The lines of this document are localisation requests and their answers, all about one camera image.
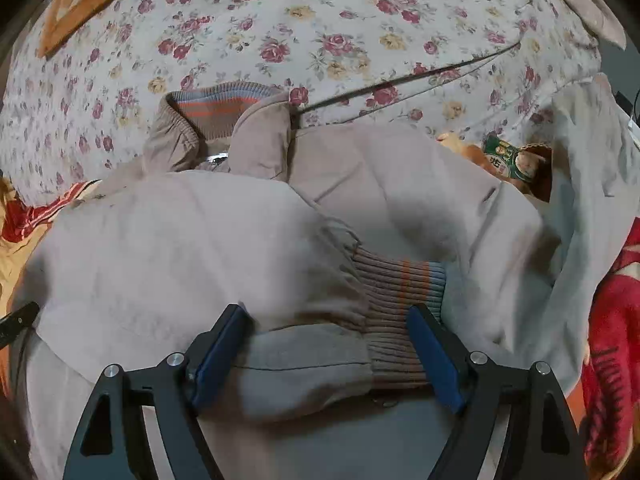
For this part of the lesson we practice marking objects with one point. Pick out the red and yellow printed blanket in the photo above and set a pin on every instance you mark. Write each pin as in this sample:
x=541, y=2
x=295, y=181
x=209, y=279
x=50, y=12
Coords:
x=615, y=360

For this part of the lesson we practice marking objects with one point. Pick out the beige jacket with striped cuffs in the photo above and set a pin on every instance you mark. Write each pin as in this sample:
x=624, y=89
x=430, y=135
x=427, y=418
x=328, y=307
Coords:
x=200, y=250

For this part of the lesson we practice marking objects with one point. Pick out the light grey cloth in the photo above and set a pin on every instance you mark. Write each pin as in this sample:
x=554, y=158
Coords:
x=595, y=185

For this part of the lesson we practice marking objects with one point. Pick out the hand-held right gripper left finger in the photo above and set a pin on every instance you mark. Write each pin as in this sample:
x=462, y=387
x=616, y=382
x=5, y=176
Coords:
x=220, y=355

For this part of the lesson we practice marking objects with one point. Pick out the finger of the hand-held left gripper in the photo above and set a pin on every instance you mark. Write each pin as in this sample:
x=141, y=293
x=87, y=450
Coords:
x=17, y=320

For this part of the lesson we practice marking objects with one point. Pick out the orange bordered blanket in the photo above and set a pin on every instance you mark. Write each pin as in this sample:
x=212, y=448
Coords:
x=75, y=15

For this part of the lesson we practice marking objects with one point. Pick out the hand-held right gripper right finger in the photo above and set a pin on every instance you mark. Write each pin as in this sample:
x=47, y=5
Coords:
x=434, y=360

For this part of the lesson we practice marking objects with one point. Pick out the beige cloth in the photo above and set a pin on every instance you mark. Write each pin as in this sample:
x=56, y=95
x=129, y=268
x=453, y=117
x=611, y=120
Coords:
x=585, y=5

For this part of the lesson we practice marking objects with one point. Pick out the floral quilt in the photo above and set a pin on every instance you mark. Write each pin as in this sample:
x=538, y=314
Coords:
x=325, y=30

